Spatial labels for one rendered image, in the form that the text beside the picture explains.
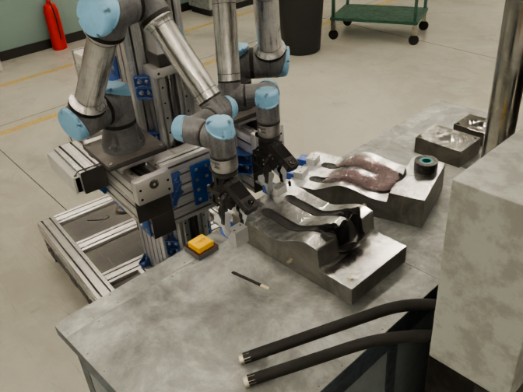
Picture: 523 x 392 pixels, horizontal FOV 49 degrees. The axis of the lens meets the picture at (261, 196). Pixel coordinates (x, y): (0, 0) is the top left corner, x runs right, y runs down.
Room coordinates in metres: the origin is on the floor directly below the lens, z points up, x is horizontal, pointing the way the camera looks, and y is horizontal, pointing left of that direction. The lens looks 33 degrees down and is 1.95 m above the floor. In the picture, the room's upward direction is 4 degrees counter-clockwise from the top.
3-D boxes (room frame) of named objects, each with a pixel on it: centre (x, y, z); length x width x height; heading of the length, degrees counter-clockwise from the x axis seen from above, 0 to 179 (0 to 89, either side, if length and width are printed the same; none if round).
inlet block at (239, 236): (1.43, 0.11, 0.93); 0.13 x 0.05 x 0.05; 41
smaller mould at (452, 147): (2.01, -0.75, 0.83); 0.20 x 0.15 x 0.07; 41
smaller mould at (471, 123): (2.12, -0.92, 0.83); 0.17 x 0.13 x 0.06; 41
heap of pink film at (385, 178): (1.76, -0.37, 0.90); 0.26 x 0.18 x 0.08; 59
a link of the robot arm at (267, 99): (1.70, -0.04, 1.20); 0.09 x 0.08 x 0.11; 176
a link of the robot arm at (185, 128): (1.48, 0.17, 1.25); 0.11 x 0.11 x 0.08; 55
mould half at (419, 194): (1.77, -0.37, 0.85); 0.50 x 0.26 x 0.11; 59
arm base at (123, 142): (1.83, 0.47, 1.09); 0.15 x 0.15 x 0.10
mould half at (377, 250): (1.47, -0.16, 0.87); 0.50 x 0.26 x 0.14; 41
